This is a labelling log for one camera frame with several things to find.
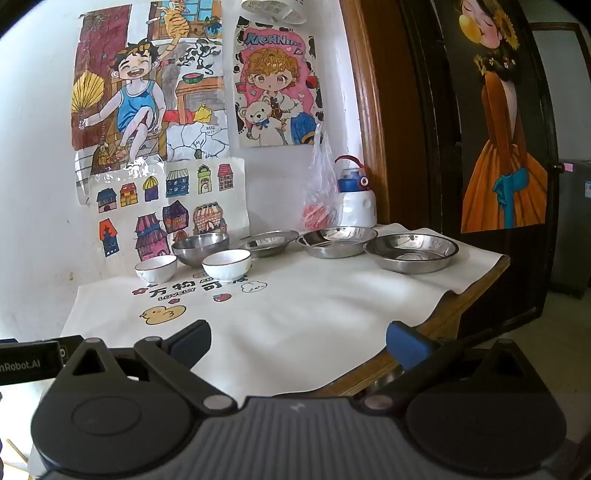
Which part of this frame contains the brown wooden door frame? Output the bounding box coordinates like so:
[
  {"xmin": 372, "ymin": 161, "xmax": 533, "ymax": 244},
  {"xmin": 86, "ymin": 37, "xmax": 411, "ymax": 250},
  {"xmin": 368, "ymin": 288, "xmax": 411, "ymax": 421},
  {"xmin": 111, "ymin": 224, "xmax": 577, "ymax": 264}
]
[{"xmin": 339, "ymin": 0, "xmax": 444, "ymax": 232}]

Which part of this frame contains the drawing of boy with fan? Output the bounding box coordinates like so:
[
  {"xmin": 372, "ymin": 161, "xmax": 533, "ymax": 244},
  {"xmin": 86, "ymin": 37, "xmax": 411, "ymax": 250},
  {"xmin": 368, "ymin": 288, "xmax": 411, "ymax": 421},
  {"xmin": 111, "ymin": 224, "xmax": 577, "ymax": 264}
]
[{"xmin": 69, "ymin": 0, "xmax": 232, "ymax": 169}]

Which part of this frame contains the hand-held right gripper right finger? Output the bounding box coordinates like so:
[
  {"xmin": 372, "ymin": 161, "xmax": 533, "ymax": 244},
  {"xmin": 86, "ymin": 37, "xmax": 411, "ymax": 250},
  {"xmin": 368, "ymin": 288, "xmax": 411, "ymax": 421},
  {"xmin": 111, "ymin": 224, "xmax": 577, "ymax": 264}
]
[{"xmin": 360, "ymin": 322, "xmax": 532, "ymax": 413}]

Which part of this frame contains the clear plastic bag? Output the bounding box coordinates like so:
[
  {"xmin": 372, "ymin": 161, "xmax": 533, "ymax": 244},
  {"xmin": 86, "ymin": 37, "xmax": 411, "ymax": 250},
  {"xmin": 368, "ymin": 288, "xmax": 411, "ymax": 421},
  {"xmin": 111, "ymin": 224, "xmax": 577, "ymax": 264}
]
[{"xmin": 302, "ymin": 122, "xmax": 342, "ymax": 232}]

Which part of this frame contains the white ceramic bowl red rim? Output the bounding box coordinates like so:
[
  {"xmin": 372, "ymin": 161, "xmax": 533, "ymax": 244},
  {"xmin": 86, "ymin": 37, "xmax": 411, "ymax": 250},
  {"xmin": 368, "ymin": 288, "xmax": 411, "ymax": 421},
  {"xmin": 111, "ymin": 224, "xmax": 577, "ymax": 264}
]
[
  {"xmin": 202, "ymin": 249, "xmax": 253, "ymax": 283},
  {"xmin": 134, "ymin": 255, "xmax": 178, "ymax": 283}
]

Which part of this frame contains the white plastic utensil holder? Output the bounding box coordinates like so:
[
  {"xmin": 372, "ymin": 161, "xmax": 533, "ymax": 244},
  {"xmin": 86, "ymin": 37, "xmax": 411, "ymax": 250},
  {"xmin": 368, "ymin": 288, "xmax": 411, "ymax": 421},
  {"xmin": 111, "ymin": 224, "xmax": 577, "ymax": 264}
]
[{"xmin": 240, "ymin": 0, "xmax": 308, "ymax": 26}]

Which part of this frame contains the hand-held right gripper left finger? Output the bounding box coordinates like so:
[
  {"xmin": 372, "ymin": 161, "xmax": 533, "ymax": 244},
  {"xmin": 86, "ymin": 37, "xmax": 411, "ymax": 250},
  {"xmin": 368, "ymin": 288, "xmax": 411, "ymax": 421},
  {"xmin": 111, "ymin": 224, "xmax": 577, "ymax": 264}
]
[{"xmin": 60, "ymin": 319, "xmax": 236, "ymax": 415}]

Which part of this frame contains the wooden table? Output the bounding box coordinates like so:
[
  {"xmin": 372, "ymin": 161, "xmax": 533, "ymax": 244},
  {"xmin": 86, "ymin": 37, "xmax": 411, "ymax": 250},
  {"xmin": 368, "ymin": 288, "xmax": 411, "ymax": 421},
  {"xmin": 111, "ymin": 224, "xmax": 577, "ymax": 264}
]
[{"xmin": 318, "ymin": 256, "xmax": 511, "ymax": 398}]

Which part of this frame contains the painting of woman orange dress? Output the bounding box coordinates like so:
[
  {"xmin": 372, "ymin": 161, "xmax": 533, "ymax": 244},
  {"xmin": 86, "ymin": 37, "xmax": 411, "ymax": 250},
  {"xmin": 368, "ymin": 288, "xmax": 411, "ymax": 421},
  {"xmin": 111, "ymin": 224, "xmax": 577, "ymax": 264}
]
[{"xmin": 455, "ymin": 0, "xmax": 550, "ymax": 234}]

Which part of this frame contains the deep steel bowl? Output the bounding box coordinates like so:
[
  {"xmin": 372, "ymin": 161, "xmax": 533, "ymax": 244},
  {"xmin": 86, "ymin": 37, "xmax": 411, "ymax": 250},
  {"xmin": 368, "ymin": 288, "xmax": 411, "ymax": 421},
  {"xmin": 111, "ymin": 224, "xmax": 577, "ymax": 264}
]
[{"xmin": 172, "ymin": 232, "xmax": 230, "ymax": 267}]

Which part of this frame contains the dark door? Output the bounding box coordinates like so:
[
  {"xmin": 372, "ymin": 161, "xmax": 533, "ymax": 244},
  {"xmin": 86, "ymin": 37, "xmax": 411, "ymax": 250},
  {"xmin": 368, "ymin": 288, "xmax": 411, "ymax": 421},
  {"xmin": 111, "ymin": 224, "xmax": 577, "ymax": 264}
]
[{"xmin": 399, "ymin": 0, "xmax": 561, "ymax": 337}]

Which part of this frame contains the white water bottle blue lid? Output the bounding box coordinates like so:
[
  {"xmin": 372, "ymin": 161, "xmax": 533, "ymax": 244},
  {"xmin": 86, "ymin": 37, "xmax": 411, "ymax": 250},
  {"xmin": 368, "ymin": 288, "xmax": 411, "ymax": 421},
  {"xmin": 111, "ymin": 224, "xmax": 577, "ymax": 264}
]
[{"xmin": 335, "ymin": 155, "xmax": 377, "ymax": 228}]

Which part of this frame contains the grey cabinet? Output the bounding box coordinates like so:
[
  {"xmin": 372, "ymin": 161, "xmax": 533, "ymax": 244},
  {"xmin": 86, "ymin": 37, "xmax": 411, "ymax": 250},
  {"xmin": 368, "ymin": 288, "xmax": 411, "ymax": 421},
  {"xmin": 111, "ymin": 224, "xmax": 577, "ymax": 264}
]
[{"xmin": 549, "ymin": 161, "xmax": 591, "ymax": 296}]

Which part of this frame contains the white printed tablecloth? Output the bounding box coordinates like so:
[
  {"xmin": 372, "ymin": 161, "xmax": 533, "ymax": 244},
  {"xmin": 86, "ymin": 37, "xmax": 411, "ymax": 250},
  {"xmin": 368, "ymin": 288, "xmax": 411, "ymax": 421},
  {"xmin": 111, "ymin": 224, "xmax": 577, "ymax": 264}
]
[{"xmin": 60, "ymin": 223, "xmax": 511, "ymax": 398}]

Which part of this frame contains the drawing of colourful houses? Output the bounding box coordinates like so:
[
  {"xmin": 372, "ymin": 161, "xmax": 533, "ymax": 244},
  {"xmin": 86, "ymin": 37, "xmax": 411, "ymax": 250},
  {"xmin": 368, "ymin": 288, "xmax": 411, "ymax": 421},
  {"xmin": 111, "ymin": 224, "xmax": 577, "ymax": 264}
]
[{"xmin": 75, "ymin": 157, "xmax": 251, "ymax": 282}]

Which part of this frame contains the drawing of child with teddy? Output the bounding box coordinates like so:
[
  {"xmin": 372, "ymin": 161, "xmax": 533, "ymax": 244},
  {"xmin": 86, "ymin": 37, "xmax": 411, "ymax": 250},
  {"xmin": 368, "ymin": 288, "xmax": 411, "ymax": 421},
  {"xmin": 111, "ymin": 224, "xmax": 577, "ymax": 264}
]
[{"xmin": 233, "ymin": 16, "xmax": 325, "ymax": 148}]

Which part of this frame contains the red ball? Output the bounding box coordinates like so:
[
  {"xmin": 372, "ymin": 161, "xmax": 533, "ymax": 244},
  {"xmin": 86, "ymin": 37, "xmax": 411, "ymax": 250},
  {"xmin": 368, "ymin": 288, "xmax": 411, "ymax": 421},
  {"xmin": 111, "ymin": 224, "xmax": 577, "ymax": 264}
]
[{"xmin": 304, "ymin": 203, "xmax": 340, "ymax": 230}]

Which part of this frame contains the steel plate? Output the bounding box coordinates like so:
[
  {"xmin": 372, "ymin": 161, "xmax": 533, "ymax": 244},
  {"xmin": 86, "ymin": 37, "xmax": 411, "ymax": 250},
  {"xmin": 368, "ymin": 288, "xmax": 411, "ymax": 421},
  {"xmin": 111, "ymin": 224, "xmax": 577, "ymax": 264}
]
[
  {"xmin": 295, "ymin": 226, "xmax": 379, "ymax": 259},
  {"xmin": 239, "ymin": 230, "xmax": 301, "ymax": 258},
  {"xmin": 363, "ymin": 233, "xmax": 460, "ymax": 275}
]

